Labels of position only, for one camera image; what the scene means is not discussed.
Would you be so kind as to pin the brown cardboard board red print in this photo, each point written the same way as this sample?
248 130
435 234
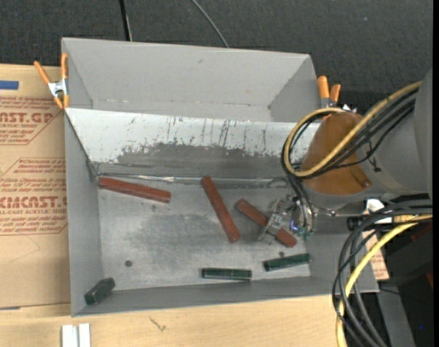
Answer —
27 179

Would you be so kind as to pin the black cylinder on white bracket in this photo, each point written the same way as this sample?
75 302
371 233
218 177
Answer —
357 223

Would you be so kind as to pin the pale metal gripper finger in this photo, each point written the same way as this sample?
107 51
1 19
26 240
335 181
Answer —
279 208
271 232

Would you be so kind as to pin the grey metal bin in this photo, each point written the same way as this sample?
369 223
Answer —
161 230

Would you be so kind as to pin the dark green flat block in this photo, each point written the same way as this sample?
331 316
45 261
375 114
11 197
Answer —
226 273
100 291
286 262

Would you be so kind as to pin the red-brown block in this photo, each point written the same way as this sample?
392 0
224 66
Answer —
220 208
251 212
134 190

